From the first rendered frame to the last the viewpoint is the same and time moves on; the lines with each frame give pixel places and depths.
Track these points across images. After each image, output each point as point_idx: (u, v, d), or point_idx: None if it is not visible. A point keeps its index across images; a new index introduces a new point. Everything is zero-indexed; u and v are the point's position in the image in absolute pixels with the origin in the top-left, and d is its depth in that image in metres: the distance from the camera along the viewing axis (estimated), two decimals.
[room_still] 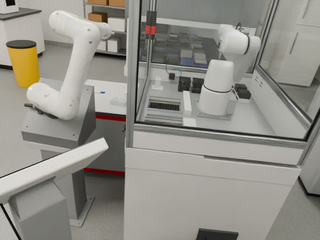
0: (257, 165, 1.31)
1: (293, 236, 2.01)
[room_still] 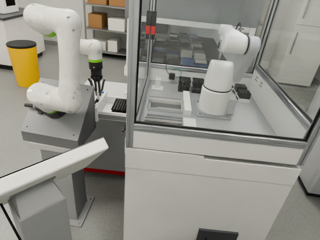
0: (257, 165, 1.31)
1: (293, 236, 2.01)
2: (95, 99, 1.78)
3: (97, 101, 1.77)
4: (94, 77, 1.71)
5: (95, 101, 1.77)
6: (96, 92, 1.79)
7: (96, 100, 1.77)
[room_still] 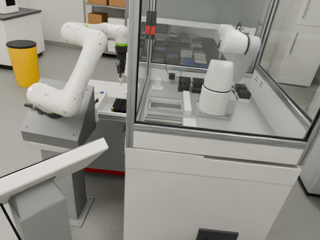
0: (257, 165, 1.31)
1: (293, 236, 2.01)
2: (95, 99, 1.78)
3: (97, 101, 1.77)
4: (121, 60, 1.88)
5: (95, 101, 1.77)
6: (119, 75, 1.95)
7: (96, 100, 1.77)
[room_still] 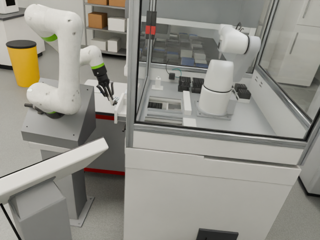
0: (257, 165, 1.31)
1: (293, 236, 2.01)
2: (114, 101, 1.78)
3: (115, 103, 1.77)
4: (101, 83, 1.69)
5: (114, 103, 1.77)
6: (108, 97, 1.77)
7: (115, 102, 1.77)
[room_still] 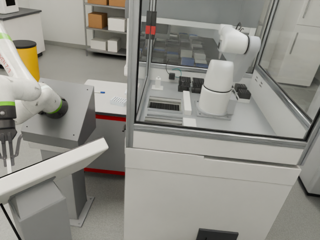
0: (257, 165, 1.31)
1: (293, 236, 2.01)
2: None
3: None
4: (10, 133, 1.08)
5: None
6: (13, 161, 1.06)
7: None
